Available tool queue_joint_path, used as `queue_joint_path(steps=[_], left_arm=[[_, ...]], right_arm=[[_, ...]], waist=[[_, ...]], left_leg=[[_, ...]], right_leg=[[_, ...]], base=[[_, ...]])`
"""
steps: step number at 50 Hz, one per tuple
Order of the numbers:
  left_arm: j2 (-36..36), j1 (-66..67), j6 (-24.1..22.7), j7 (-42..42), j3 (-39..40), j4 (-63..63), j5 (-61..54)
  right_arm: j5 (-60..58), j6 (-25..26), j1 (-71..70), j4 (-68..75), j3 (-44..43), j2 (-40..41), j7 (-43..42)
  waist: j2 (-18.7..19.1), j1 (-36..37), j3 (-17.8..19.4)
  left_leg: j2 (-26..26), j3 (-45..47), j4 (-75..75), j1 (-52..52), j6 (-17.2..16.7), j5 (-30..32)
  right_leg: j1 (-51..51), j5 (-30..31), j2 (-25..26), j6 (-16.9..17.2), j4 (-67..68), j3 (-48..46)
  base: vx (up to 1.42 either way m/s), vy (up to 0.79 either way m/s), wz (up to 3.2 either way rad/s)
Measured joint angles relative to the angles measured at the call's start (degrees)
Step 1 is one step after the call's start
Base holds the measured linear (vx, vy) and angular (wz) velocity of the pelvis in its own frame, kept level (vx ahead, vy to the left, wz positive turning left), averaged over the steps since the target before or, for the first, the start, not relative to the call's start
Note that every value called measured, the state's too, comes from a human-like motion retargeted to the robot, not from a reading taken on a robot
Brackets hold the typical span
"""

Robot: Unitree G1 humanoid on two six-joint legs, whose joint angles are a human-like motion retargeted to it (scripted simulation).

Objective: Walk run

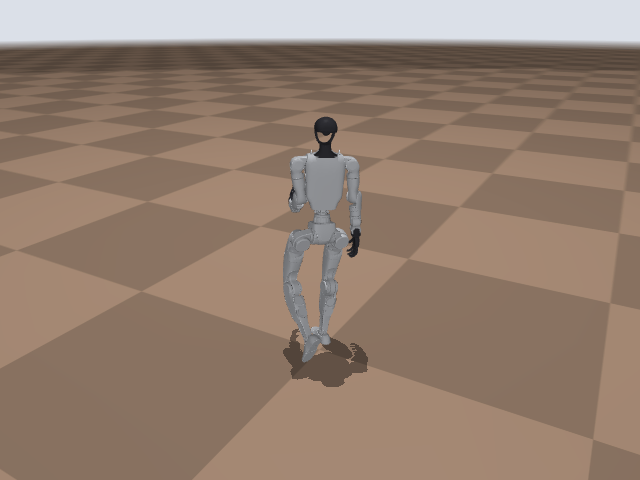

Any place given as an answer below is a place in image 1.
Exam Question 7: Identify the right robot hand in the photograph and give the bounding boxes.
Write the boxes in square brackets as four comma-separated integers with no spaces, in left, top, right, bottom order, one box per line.
[346,228,361,257]

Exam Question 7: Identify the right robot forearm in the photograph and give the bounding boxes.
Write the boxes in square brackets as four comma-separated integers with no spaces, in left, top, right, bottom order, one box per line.
[349,192,362,234]

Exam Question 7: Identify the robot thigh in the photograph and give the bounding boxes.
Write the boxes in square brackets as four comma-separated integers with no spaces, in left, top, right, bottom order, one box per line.
[320,228,349,295]
[283,229,313,296]

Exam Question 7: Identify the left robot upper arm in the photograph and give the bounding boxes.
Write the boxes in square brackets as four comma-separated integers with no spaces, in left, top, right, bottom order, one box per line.
[290,156,308,205]

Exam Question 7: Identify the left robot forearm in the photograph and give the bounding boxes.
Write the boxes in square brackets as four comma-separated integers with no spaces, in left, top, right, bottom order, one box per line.
[289,193,304,212]

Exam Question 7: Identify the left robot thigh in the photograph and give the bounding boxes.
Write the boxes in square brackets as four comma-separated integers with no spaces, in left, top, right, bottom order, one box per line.
[283,229,313,296]

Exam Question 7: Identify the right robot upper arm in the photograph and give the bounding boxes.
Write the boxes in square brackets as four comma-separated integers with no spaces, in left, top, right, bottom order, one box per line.
[344,156,360,203]

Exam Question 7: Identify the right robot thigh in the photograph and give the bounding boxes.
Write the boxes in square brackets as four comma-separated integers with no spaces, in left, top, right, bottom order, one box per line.
[320,228,349,295]

